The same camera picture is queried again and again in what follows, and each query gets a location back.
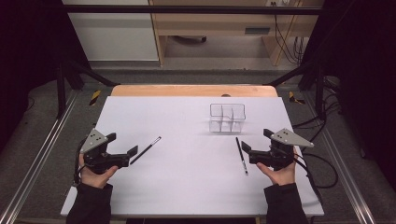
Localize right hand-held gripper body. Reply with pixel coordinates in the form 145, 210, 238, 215
248, 128, 315, 172

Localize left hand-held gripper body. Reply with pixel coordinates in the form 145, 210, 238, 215
79, 128, 130, 175

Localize black pen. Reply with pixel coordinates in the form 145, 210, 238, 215
129, 135, 163, 165
234, 136, 249, 176

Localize clear plastic organizer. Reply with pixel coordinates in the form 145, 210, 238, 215
208, 103, 247, 134

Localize person's left hand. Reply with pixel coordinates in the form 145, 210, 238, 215
78, 153, 120, 189

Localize person's right hand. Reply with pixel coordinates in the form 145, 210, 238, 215
256, 148, 299, 187

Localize yellow black floor tape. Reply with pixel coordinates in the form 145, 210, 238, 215
288, 91, 306, 105
89, 89, 103, 106

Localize white table sheet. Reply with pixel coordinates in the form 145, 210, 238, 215
60, 95, 325, 217

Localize black metal stand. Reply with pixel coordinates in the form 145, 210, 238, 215
55, 60, 121, 119
264, 60, 327, 121

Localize wooden table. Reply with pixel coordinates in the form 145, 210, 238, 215
110, 84, 278, 98

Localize white cabinet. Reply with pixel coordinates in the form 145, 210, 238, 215
62, 0, 160, 63

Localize dark curtain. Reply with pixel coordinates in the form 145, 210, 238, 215
303, 0, 396, 189
0, 0, 92, 150

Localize light wooden desk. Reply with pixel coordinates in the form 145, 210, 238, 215
148, 0, 325, 67

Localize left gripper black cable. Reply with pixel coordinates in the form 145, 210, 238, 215
73, 138, 89, 187

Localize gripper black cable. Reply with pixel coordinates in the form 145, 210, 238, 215
292, 153, 324, 204
73, 138, 89, 187

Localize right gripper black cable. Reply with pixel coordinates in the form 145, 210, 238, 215
292, 153, 324, 204

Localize bundle of floor cables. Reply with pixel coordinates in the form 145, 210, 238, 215
292, 76, 343, 153

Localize black floor cable loop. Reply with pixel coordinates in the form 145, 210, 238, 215
298, 152, 340, 189

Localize aluminium floor rail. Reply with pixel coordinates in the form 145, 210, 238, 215
0, 90, 79, 224
303, 92, 376, 224

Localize hanging black cables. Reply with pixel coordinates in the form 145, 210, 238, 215
273, 13, 308, 65

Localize black horizontal frame bar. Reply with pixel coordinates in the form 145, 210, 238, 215
60, 4, 325, 16

